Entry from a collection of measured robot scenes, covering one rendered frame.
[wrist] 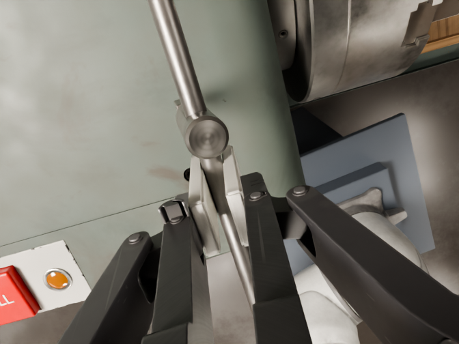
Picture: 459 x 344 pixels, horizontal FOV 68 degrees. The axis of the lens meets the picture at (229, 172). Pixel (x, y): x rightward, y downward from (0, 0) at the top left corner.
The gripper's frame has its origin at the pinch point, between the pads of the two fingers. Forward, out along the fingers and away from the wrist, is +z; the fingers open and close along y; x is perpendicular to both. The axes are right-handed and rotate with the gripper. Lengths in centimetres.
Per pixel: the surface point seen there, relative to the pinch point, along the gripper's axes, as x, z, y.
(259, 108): 0.8, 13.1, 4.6
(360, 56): 1.9, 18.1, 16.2
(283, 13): 7.9, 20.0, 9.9
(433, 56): -16, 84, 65
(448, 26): -3, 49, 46
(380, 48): 2.1, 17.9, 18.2
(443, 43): -5, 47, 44
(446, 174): -90, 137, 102
